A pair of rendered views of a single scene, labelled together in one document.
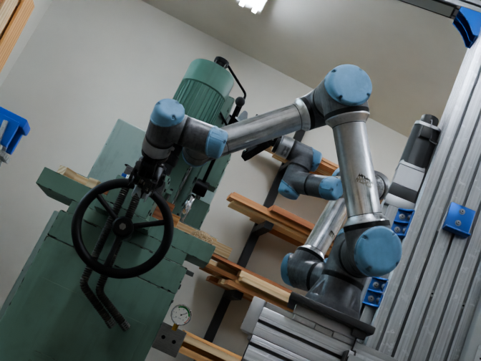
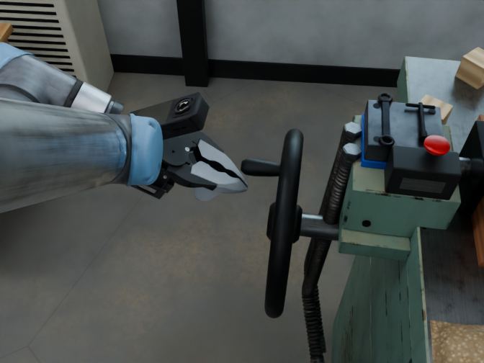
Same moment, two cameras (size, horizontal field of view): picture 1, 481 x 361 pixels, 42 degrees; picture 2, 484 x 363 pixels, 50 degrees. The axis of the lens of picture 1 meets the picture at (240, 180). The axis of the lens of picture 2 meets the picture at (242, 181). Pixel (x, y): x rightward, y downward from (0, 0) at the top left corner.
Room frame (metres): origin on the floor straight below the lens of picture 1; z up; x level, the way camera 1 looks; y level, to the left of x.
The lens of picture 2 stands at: (1.80, -0.21, 1.47)
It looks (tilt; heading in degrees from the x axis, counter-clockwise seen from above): 51 degrees down; 100
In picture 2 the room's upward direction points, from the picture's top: straight up
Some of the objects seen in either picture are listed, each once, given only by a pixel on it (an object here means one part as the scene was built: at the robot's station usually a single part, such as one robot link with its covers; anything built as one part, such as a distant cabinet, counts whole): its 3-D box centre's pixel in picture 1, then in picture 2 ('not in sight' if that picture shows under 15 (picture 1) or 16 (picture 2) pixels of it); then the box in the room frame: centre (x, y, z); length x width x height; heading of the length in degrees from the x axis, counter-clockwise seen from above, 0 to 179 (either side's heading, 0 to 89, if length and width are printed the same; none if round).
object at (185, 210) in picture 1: (185, 209); not in sight; (2.26, 0.14, 1.02); 0.12 x 0.03 x 0.12; 2
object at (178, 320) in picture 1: (179, 317); not in sight; (1.92, -0.01, 0.65); 0.06 x 0.04 x 0.08; 92
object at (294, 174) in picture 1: (296, 182); not in sight; (2.01, -0.18, 1.22); 0.11 x 0.08 x 0.11; 47
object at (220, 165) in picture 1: (213, 169); not in sight; (2.34, 0.11, 1.22); 0.09 x 0.08 x 0.15; 2
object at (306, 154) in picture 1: (304, 157); not in sight; (2.02, -0.17, 1.32); 0.11 x 0.08 x 0.09; 92
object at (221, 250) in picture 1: (157, 220); not in sight; (2.13, 0.20, 0.92); 0.55 x 0.02 x 0.04; 92
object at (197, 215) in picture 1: (192, 215); not in sight; (2.31, 0.11, 1.02); 0.09 x 0.07 x 0.12; 92
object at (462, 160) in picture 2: not in sight; (450, 165); (1.99, 0.28, 0.95); 0.09 x 0.07 x 0.09; 92
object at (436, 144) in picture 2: not in sight; (436, 145); (1.95, 0.25, 1.02); 0.03 x 0.03 x 0.01
